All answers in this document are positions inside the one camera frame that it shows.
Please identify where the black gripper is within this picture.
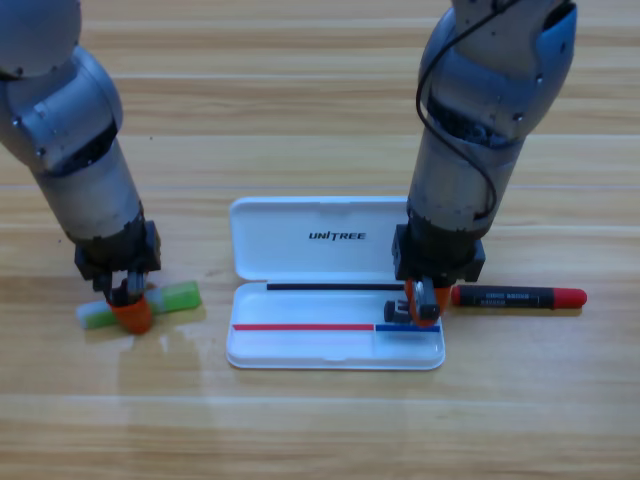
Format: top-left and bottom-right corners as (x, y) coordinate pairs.
(73, 219), (163, 335)
(391, 209), (487, 330)

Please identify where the green white highlighter pen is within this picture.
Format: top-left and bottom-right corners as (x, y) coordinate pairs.
(75, 280), (204, 331)

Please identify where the red black marker pen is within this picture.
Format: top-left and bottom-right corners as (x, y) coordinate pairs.
(449, 283), (589, 310)

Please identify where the white Unitree pencil case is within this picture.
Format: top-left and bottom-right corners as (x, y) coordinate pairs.
(225, 195), (446, 371)

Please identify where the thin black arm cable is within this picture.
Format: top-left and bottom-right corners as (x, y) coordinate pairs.
(414, 0), (521, 221)

